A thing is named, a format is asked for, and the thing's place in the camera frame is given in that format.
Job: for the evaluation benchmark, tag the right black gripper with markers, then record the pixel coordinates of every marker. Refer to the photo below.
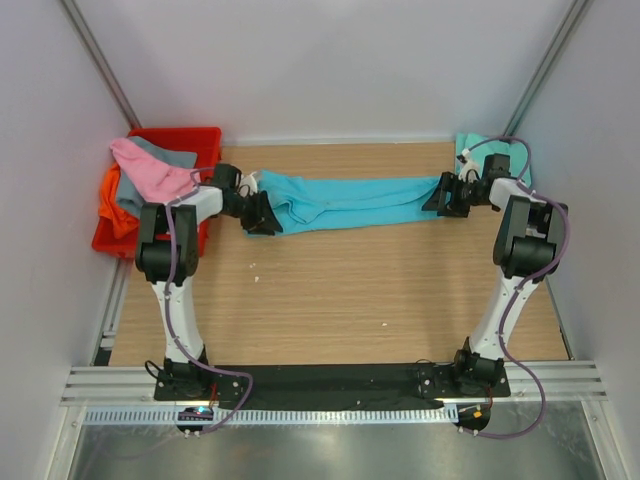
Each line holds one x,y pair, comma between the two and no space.
451,193

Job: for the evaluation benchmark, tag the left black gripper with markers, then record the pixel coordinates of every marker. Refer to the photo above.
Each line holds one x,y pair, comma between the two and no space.
255,212

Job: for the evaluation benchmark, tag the bright blue t shirt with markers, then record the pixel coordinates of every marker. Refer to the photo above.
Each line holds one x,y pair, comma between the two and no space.
307,205

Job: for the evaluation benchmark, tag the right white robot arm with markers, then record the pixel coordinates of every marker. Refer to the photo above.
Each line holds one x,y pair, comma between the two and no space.
528,246

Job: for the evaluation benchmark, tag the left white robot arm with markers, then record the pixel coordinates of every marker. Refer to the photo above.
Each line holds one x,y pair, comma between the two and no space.
167,253

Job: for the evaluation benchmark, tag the folded teal t shirt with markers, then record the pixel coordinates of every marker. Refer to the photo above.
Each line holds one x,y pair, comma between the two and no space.
481,147

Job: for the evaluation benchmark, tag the red plastic bin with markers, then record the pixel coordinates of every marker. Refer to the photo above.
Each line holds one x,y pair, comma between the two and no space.
204,141

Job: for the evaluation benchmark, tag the pink t shirt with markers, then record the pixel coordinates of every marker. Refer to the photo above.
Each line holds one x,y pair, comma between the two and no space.
155,180

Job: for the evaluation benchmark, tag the grey t shirt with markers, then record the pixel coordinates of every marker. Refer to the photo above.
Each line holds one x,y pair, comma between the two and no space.
127,196

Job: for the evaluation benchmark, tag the orange t shirt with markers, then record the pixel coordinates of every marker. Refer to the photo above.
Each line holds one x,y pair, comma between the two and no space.
122,222

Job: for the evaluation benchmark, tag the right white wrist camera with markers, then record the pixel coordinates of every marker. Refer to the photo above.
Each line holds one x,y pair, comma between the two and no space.
469,169

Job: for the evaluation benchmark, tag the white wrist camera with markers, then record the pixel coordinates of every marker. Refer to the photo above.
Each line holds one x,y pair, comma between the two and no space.
469,169
248,184

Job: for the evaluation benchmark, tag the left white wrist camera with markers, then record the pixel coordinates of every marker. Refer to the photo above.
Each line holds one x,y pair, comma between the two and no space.
248,184

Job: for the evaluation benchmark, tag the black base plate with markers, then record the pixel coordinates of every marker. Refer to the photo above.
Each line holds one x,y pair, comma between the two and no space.
332,388

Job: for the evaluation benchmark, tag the right aluminium frame post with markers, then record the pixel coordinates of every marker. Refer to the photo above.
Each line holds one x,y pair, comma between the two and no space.
568,26

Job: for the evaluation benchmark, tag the aluminium frame post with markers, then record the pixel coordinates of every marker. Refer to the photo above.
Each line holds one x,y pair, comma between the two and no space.
94,51
568,26

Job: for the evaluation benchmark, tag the white slotted cable duct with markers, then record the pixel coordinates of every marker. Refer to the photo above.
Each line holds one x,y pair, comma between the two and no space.
198,416

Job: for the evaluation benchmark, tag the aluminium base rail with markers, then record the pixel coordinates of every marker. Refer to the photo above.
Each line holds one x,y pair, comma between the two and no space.
105,386

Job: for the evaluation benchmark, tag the left aluminium frame post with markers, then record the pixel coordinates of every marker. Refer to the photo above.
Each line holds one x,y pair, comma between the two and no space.
94,51

